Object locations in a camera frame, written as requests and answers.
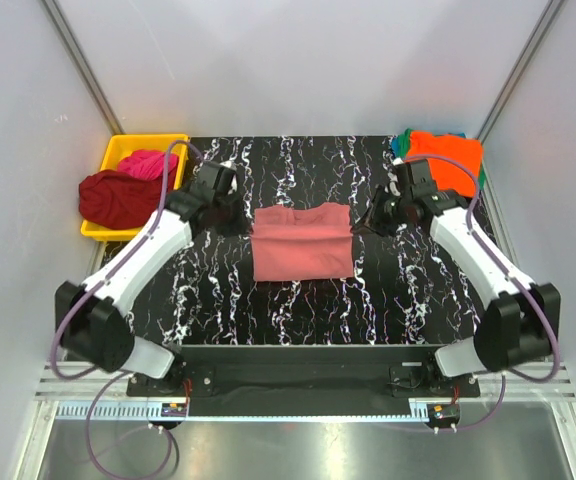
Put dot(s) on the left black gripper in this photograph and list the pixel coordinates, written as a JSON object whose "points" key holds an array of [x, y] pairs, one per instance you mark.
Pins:
{"points": [[241, 226]]}

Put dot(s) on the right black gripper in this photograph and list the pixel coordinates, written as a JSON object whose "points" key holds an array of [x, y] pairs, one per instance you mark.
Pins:
{"points": [[374, 221]]}

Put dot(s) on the salmon pink t shirt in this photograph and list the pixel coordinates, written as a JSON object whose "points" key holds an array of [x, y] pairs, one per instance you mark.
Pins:
{"points": [[297, 245]]}

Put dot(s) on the yellow plastic bin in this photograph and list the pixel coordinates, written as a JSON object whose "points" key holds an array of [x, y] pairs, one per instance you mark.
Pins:
{"points": [[119, 147]]}

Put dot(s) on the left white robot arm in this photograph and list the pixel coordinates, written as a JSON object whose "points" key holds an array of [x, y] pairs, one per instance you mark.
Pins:
{"points": [[91, 330]]}

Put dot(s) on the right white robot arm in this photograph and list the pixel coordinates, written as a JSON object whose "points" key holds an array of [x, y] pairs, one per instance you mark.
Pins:
{"points": [[521, 318]]}

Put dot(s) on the orange folded t shirt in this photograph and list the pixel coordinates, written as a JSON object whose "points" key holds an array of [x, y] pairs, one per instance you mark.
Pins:
{"points": [[453, 160]]}

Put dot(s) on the green folded t shirt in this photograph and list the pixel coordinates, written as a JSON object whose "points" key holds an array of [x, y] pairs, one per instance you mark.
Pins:
{"points": [[482, 180]]}

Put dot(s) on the magenta t shirt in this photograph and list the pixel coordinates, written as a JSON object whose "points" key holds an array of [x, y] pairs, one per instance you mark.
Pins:
{"points": [[143, 164]]}

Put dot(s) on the dark red t shirt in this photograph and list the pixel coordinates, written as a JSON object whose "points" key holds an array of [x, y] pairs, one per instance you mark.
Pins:
{"points": [[118, 201]]}

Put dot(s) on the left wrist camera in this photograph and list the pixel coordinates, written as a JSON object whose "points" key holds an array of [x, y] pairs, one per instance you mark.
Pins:
{"points": [[215, 180]]}

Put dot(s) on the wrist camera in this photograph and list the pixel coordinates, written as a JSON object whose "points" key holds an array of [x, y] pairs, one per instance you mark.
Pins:
{"points": [[413, 179], [215, 180]]}

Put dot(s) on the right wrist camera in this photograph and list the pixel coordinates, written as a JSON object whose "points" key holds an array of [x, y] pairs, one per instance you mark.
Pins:
{"points": [[413, 179]]}

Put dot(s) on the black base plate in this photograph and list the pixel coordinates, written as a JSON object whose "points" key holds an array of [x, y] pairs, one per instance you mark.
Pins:
{"points": [[308, 382]]}

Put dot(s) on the aluminium frame rail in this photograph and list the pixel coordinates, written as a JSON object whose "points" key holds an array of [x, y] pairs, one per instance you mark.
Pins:
{"points": [[104, 396]]}

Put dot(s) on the right aluminium corner post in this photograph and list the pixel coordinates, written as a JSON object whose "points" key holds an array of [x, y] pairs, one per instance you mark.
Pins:
{"points": [[537, 36]]}

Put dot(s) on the aluminium corner post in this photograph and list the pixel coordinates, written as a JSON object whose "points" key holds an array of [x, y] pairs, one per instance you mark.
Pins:
{"points": [[537, 36], [75, 52]]}

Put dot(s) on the left aluminium corner post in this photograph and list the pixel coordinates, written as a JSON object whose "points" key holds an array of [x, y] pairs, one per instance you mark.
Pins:
{"points": [[75, 52]]}

